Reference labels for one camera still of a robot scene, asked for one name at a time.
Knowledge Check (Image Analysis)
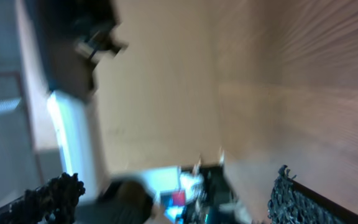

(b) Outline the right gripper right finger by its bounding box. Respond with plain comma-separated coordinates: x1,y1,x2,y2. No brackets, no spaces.
267,165,358,224

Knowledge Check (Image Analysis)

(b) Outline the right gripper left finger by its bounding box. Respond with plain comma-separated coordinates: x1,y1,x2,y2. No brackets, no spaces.
0,172,86,224

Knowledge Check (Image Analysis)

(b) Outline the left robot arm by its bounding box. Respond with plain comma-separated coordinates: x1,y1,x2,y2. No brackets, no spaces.
24,0,154,223

